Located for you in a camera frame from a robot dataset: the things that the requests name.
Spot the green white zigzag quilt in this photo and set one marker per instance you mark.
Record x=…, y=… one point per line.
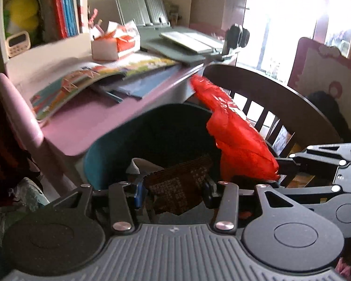
x=26, y=194

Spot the grey book stand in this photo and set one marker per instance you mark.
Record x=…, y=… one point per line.
x=140, y=8

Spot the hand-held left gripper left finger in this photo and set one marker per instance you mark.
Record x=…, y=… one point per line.
x=139, y=194

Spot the white desk shelf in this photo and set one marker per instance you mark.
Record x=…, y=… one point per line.
x=1, y=20

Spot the pink framed board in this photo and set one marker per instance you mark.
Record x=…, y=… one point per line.
x=318, y=64

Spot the dark printed snack wrapper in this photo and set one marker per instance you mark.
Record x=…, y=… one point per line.
x=175, y=187

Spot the blue folder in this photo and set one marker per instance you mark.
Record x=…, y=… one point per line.
x=146, y=86

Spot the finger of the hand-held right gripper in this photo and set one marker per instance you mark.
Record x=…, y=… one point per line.
x=316, y=159
x=313, y=193

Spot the window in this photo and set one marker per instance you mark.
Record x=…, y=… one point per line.
x=280, y=20

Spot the yellow plush toy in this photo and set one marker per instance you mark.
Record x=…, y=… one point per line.
x=23, y=11

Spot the cream digital timer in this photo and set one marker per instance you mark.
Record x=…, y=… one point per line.
x=17, y=44

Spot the teal trash bin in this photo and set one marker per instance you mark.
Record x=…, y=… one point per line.
x=99, y=158

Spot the colourful picture book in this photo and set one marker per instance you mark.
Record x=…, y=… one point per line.
x=76, y=82

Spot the dark wooden chair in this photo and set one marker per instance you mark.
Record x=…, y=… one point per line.
x=280, y=96

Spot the red plastic bag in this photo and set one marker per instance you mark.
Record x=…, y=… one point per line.
x=239, y=134

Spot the black round clamp device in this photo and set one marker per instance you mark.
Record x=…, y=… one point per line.
x=237, y=35

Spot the small white box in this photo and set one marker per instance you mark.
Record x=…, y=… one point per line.
x=103, y=49

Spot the pink desk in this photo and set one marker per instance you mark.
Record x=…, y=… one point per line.
x=84, y=123

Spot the black bag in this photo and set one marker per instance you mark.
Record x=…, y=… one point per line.
x=324, y=108

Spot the upright coloured books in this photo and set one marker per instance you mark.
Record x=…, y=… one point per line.
x=64, y=5

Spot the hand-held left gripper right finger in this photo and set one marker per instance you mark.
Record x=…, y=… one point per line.
x=209, y=194

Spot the white crumpled paper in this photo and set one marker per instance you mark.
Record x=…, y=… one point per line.
x=137, y=165

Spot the red white snack packet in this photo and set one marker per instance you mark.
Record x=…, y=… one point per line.
x=127, y=39

